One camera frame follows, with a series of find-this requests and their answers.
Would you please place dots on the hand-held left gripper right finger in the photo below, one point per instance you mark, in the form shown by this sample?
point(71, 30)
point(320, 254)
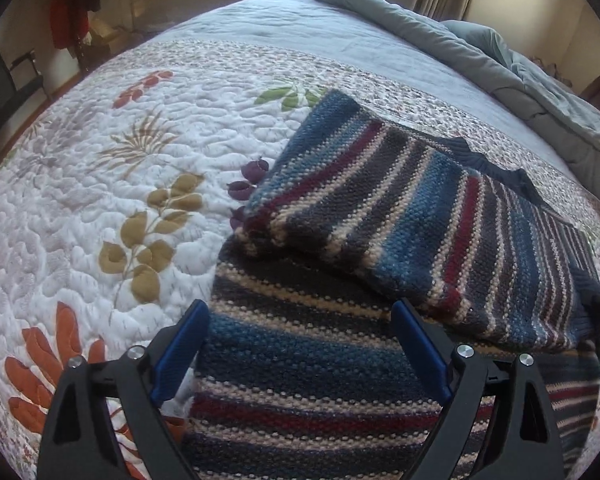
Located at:
point(420, 345)

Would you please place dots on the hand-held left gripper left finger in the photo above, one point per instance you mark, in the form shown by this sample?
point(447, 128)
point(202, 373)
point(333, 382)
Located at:
point(172, 360)

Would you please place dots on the striped knit sweater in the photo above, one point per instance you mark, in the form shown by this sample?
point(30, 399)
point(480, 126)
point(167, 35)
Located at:
point(380, 240)

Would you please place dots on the floral quilted bedspread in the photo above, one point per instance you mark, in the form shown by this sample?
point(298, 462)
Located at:
point(130, 170)

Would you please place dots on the grey comforter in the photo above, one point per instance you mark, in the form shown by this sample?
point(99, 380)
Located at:
point(485, 55)

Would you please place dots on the black chair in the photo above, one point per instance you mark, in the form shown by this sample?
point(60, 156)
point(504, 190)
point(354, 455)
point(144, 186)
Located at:
point(2, 87)

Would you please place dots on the red hanging garment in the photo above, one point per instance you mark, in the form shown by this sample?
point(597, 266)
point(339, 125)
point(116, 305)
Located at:
point(69, 22)

